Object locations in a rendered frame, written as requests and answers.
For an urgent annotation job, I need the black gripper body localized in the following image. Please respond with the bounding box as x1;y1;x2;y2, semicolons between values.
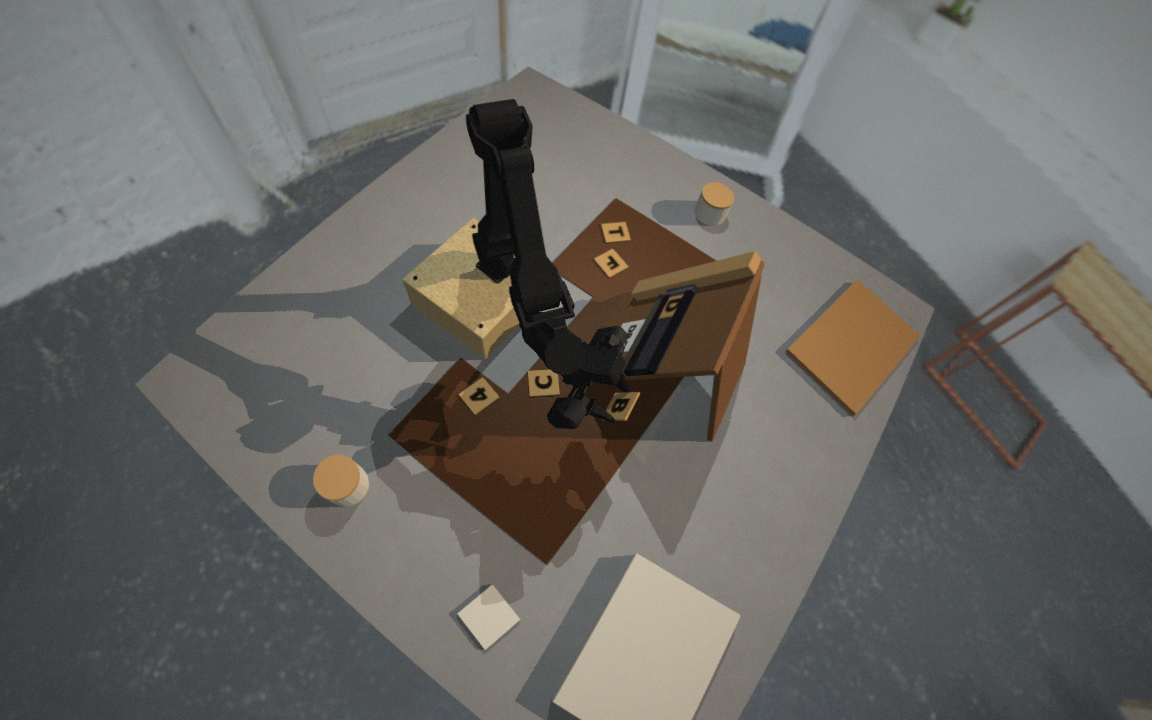
547;326;629;429

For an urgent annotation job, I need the beige cylindrical container with brown lid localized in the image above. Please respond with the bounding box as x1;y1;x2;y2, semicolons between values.
313;454;369;507
694;182;734;226

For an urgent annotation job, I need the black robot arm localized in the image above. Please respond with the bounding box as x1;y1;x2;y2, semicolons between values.
467;99;626;386

